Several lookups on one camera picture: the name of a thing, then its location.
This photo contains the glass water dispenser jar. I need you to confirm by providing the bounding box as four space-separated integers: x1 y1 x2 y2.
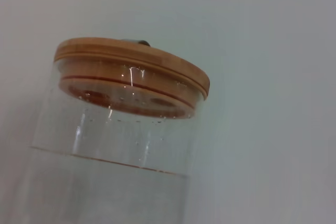
10 58 208 224

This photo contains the round wooden jar lid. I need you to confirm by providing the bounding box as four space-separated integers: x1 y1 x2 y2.
54 37 211 120

